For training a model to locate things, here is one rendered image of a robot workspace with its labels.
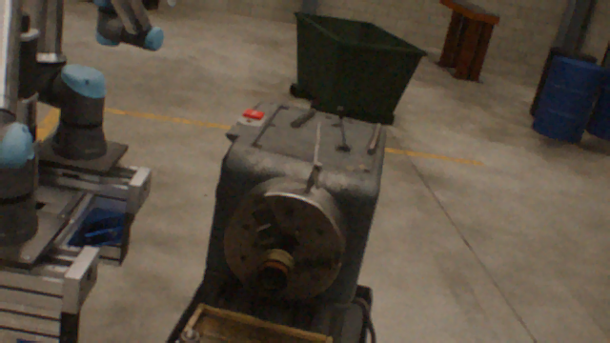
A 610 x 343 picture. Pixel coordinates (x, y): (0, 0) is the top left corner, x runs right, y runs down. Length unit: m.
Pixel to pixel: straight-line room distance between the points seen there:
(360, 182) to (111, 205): 0.70
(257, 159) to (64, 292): 0.66
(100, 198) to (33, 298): 0.50
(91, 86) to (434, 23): 10.80
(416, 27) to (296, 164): 10.53
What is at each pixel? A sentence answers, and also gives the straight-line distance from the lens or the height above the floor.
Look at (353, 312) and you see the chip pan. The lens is 2.55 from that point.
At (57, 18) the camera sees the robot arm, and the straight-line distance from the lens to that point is 1.91.
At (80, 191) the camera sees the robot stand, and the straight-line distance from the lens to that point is 1.92.
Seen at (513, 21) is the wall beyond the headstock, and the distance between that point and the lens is 12.90.
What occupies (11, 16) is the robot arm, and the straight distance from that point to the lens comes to 1.24.
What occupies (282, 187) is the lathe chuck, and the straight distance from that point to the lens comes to 1.71.
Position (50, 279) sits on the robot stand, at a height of 1.10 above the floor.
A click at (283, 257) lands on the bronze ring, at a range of 1.62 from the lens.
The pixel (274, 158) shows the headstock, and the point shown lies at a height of 1.25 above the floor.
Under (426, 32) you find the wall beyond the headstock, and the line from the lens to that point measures 12.37.
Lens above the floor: 1.91
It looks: 22 degrees down
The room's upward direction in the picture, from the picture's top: 12 degrees clockwise
